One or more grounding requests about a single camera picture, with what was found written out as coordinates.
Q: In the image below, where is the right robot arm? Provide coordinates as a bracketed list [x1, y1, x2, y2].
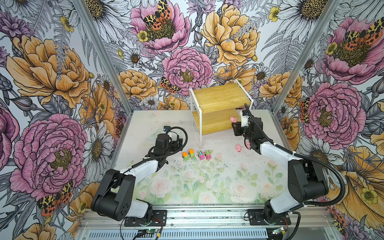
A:
[232, 122, 329, 224]

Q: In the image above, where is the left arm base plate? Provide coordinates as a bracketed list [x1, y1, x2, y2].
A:
[124, 210, 168, 227]

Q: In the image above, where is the orange green toy truck right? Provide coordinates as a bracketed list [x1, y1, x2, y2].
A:
[189, 149, 195, 158]

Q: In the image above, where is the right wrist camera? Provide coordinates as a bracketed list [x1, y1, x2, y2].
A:
[241, 110, 250, 128]

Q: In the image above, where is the blue pink toy bus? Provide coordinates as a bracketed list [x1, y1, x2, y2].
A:
[198, 151, 205, 161]

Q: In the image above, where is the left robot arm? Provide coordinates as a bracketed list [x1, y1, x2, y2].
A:
[91, 132, 186, 222]

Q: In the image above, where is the right black corrugated cable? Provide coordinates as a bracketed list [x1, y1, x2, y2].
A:
[244, 103, 346, 208]

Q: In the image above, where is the aluminium front rail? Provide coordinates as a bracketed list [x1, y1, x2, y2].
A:
[79, 205, 335, 230]

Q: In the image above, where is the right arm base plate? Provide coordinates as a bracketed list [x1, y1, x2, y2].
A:
[244, 209, 292, 226]

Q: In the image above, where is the orange green toy truck left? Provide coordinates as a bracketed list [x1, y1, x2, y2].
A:
[183, 152, 190, 162]

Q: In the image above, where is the orange green toy truck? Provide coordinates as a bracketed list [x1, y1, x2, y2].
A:
[183, 152, 190, 162]
[189, 149, 195, 158]

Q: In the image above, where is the two-tier bamboo shelf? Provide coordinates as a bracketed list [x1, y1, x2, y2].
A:
[189, 80, 254, 148]

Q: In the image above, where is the green pink toy bus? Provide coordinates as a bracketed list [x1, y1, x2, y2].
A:
[205, 150, 212, 160]

